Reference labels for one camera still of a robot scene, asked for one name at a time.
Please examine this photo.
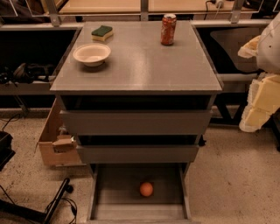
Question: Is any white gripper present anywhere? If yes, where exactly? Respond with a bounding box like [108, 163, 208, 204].
[237, 34, 280, 133]

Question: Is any orange fruit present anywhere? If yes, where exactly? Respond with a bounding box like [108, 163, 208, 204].
[139, 182, 153, 197]

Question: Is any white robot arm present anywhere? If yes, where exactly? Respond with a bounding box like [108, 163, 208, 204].
[238, 13, 280, 132]

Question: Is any grey drawer cabinet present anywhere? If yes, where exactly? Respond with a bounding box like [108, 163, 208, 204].
[49, 20, 224, 165]

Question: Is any grey open bottom drawer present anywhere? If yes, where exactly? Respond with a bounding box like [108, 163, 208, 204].
[87, 164, 192, 224]

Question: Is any grey middle drawer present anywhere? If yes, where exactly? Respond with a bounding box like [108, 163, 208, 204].
[77, 145, 199, 164]

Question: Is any grey top drawer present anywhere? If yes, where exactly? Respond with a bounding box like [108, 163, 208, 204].
[60, 110, 212, 136]

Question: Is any dark office chair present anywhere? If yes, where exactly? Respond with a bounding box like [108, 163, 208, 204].
[210, 27, 261, 73]

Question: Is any orange soda can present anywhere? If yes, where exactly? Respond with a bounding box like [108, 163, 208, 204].
[161, 14, 177, 46]

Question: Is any green and yellow sponge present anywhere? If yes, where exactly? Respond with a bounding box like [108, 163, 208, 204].
[91, 25, 113, 41]

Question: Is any white paper bowl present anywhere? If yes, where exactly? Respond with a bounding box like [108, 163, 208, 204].
[73, 43, 111, 67]

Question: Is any cardboard box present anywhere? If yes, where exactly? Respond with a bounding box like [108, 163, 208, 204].
[38, 101, 81, 166]

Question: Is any black case on floor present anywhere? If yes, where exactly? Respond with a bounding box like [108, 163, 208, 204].
[0, 131, 15, 171]

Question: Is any black stand with cables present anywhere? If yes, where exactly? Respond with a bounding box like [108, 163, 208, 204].
[0, 178, 78, 224]

